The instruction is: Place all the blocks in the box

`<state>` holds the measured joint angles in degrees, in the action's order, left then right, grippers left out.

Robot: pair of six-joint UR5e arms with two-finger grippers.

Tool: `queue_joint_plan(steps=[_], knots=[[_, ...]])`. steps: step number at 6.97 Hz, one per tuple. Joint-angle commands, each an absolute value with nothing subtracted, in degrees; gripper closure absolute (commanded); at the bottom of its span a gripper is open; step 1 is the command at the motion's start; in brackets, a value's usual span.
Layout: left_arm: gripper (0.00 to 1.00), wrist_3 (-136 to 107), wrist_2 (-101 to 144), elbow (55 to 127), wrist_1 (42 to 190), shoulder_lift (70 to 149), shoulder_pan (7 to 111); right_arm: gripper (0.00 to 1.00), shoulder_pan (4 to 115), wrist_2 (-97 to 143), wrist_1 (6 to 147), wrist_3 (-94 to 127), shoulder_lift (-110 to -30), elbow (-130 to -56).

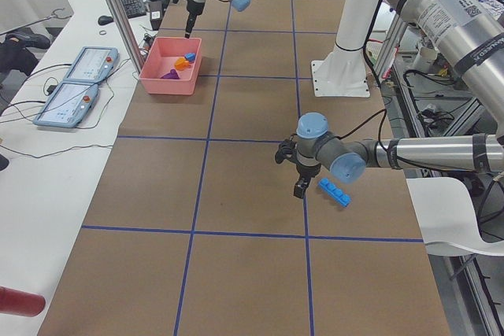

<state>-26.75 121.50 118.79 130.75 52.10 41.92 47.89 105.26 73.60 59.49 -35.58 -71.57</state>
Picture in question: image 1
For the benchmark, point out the red bottle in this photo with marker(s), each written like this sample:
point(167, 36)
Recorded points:
point(20, 303)

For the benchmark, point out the long blue block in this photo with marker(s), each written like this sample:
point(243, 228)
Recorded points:
point(335, 193)

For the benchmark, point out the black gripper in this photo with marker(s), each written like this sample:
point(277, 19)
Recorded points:
point(192, 9)
point(304, 171)

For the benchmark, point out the upper teach pendant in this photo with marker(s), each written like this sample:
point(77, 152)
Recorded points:
point(93, 64)

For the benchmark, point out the orange block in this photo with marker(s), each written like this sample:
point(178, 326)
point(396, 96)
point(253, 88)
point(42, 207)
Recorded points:
point(182, 64)

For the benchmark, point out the small blue block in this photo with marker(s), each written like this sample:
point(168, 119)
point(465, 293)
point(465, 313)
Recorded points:
point(190, 56)

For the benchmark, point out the black computer mouse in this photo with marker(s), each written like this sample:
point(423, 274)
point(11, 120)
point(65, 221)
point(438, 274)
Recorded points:
point(104, 20)

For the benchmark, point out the purple block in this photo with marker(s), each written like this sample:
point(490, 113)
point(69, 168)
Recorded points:
point(172, 75)

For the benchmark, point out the teach pendant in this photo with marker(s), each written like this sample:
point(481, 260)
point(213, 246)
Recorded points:
point(67, 105)
point(93, 64)

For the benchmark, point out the black keyboard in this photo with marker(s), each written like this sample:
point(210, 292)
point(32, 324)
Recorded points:
point(133, 8)

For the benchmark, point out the lower teach pendant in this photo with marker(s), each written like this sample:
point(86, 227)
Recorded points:
point(67, 105)

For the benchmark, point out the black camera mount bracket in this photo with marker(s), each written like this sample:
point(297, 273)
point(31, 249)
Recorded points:
point(286, 151)

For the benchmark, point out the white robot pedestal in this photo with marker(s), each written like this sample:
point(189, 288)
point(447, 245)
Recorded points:
point(343, 72)

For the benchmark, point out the blue tape grid lines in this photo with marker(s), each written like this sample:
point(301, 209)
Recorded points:
point(194, 226)

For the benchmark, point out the white chair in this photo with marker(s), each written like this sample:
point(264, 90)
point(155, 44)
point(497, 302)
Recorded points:
point(447, 218)

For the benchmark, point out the aluminium frame post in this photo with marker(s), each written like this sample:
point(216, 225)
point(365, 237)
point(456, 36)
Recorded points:
point(126, 33)

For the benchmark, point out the pink plastic box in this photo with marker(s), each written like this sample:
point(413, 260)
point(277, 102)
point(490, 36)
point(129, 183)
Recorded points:
point(160, 60)

